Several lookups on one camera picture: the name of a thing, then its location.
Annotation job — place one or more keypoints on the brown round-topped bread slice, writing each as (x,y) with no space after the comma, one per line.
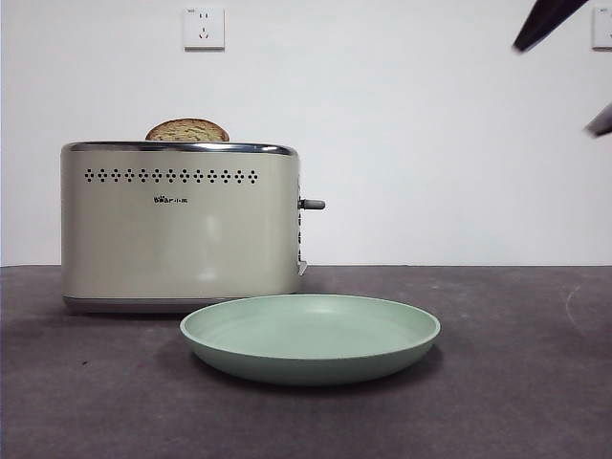
(189,131)

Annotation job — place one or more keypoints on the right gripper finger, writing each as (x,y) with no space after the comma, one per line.
(601,123)
(545,21)

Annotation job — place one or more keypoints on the cream toaster with chrome top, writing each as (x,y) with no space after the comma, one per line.
(179,229)

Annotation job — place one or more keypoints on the white wall socket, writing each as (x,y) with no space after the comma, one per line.
(204,28)
(603,33)

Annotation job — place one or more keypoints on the pale green round plate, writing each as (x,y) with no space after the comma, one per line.
(308,334)

